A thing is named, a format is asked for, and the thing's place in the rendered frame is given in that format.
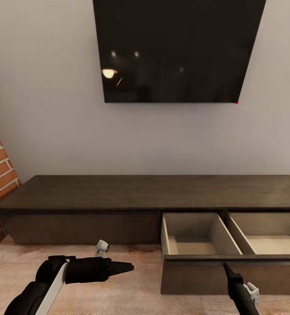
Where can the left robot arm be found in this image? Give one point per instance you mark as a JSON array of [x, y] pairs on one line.
[[38, 297]]

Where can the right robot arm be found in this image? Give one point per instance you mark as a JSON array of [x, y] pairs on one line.
[[245, 297]]

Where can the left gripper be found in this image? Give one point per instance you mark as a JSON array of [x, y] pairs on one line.
[[98, 269]]

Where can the wall mounted tv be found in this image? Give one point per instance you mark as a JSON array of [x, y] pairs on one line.
[[175, 51]]

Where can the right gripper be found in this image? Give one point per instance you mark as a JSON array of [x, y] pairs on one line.
[[236, 290]]

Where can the cabinet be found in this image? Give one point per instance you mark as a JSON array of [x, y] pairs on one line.
[[199, 220]]

